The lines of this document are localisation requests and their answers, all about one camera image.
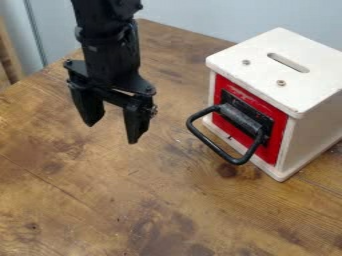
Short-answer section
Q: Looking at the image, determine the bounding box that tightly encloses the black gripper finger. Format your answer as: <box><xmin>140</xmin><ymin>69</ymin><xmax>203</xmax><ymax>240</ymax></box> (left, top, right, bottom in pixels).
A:
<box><xmin>68</xmin><ymin>84</ymin><xmax>106</xmax><ymax>127</ymax></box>
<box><xmin>123</xmin><ymin>97</ymin><xmax>158</xmax><ymax>144</ymax></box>

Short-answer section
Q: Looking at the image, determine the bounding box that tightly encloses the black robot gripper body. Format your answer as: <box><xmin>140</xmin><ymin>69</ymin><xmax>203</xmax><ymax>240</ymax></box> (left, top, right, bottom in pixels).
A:
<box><xmin>64</xmin><ymin>19</ymin><xmax>156</xmax><ymax>108</ymax></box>

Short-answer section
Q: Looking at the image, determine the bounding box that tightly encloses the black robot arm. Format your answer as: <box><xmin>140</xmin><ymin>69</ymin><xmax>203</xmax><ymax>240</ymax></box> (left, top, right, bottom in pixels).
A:
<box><xmin>64</xmin><ymin>0</ymin><xmax>156</xmax><ymax>144</ymax></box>

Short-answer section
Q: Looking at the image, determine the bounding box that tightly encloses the red drawer front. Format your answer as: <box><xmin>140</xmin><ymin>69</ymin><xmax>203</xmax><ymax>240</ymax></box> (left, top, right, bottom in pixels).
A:
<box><xmin>211</xmin><ymin>74</ymin><xmax>289</xmax><ymax>165</ymax></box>

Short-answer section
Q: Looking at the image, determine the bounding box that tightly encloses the white wooden box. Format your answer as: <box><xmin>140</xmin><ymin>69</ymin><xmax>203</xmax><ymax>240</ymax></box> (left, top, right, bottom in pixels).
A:
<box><xmin>206</xmin><ymin>28</ymin><xmax>342</xmax><ymax>182</ymax></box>

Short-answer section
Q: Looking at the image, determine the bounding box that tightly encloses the wooden post at left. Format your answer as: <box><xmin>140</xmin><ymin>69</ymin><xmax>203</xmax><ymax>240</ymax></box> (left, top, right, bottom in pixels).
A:
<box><xmin>0</xmin><ymin>16</ymin><xmax>24</xmax><ymax>91</ymax></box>

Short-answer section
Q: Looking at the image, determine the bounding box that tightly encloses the black metal drawer handle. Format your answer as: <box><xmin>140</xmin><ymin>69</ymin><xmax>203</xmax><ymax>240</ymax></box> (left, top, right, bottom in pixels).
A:
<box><xmin>186</xmin><ymin>103</ymin><xmax>269</xmax><ymax>165</ymax></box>

